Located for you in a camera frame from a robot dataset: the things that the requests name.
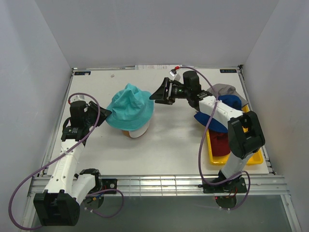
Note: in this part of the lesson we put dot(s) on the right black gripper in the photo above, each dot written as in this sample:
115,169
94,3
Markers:
161,96

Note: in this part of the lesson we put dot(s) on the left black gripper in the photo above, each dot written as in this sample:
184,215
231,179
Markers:
104,113

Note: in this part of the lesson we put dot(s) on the teal bucket hat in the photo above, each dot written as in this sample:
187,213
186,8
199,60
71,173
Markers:
131,108

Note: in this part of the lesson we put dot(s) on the white bucket hat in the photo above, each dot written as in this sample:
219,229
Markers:
146,125

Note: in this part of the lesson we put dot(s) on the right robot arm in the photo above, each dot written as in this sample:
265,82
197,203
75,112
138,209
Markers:
245,135

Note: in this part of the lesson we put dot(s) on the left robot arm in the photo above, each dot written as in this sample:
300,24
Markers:
59,203

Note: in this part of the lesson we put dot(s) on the wooden hat stand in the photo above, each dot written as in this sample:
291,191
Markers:
134,133

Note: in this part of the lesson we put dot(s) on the grey cap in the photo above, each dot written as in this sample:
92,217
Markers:
224,89

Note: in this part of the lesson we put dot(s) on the blue bucket hat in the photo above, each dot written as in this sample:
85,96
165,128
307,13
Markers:
215,125

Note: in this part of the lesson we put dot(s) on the dark red hat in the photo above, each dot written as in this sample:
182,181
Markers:
219,143

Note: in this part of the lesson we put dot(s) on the yellow plastic tray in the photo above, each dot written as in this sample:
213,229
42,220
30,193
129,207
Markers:
257,157

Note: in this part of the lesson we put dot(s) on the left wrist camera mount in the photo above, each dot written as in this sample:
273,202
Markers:
75,98

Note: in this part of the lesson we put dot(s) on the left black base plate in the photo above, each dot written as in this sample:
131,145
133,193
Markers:
106,183

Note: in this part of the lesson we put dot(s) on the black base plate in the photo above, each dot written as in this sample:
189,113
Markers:
106,183
236,185

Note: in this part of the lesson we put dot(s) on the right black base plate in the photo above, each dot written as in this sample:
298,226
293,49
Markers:
236,185

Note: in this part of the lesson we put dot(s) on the aluminium front rail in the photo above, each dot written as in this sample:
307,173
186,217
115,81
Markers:
187,185

